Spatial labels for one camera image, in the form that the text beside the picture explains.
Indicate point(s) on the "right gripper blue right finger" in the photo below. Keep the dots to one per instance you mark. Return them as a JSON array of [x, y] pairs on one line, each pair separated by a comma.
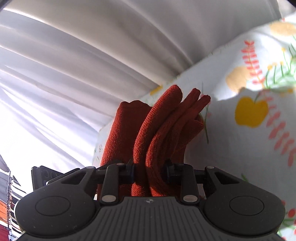
[[181, 178]]

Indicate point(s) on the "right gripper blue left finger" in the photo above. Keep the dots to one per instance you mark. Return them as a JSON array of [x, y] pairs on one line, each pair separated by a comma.
[[111, 176]]

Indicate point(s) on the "red knit henley sweater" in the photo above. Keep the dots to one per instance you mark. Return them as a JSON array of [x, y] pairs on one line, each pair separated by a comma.
[[150, 135]]

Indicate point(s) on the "floral white bed sheet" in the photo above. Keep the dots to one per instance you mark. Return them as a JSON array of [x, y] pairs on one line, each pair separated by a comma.
[[250, 122]]

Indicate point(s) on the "white pleated curtain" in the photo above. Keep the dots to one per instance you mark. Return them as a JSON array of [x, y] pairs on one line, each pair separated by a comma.
[[67, 65]]

